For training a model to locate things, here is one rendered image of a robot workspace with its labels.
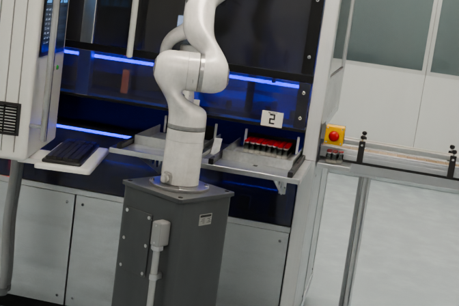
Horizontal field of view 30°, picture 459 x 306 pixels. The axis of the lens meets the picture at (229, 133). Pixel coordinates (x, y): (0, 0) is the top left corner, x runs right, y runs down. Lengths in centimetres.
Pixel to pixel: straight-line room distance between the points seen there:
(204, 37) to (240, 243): 109
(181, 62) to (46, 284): 150
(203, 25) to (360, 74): 530
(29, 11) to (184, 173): 82
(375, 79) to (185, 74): 542
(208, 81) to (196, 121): 13
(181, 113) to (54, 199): 119
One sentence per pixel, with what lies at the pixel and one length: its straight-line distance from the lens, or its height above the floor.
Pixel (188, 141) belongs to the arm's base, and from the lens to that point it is 263.
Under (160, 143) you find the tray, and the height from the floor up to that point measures 90.
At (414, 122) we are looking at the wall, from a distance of 796.
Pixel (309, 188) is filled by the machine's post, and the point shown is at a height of 77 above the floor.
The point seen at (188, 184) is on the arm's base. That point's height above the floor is 88.
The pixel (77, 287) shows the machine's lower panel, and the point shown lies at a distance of 373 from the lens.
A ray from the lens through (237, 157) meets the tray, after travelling 314.
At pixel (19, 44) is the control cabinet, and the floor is 121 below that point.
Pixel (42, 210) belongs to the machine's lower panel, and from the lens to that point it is 370.
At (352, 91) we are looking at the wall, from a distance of 795.
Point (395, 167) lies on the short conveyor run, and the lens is 347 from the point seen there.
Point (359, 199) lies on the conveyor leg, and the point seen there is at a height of 73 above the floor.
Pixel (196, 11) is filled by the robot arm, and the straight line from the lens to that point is 274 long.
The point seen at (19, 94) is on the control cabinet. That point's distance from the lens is 308.
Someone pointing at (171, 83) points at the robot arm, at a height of 119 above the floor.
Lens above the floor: 146
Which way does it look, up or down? 9 degrees down
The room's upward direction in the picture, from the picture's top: 8 degrees clockwise
